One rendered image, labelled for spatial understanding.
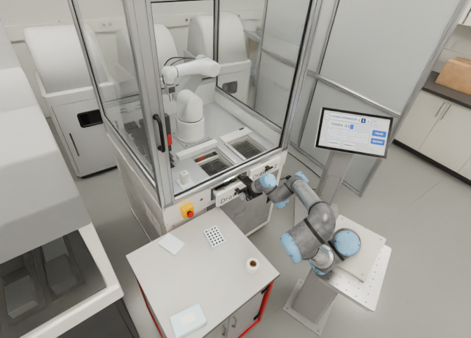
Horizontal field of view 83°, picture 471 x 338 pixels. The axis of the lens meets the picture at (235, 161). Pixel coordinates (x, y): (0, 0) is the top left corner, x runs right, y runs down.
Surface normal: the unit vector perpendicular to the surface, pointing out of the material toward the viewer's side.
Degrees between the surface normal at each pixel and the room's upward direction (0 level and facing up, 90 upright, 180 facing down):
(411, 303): 0
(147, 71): 90
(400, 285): 0
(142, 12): 90
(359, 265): 42
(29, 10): 90
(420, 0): 90
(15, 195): 69
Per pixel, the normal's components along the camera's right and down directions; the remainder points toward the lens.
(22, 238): 0.62, 0.54
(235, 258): 0.07, -0.77
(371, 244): -0.36, -0.24
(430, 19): -0.82, 0.33
